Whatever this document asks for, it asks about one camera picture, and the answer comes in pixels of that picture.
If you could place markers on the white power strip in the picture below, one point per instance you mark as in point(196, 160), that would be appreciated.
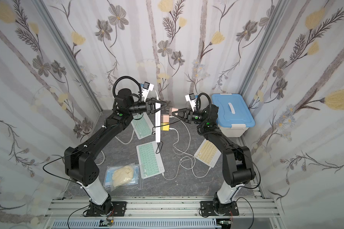
point(157, 127)

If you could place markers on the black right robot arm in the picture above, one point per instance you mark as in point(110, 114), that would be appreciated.
point(244, 162)

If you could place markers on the yellow charger plug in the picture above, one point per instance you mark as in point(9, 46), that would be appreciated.
point(165, 126)

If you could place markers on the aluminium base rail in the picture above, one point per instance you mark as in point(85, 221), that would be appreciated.
point(163, 213)

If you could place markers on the near green wireless keyboard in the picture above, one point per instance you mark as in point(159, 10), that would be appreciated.
point(150, 160)

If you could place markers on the blue lid storage box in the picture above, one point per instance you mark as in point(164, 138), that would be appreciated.
point(234, 117)

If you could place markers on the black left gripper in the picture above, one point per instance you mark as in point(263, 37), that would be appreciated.
point(150, 106)

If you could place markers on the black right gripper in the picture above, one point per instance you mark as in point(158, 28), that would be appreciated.
point(188, 115)

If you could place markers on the green wireless keyboard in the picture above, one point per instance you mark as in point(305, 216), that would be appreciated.
point(142, 125)
point(150, 160)

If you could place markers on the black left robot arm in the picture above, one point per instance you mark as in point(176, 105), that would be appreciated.
point(73, 155)

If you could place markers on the far green wireless keyboard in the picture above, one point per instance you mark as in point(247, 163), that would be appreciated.
point(142, 125)

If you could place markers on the yellow wireless keyboard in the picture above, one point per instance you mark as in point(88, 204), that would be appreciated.
point(208, 153)

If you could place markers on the bagged blue masks and gloves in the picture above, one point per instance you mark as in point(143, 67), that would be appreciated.
point(123, 176)

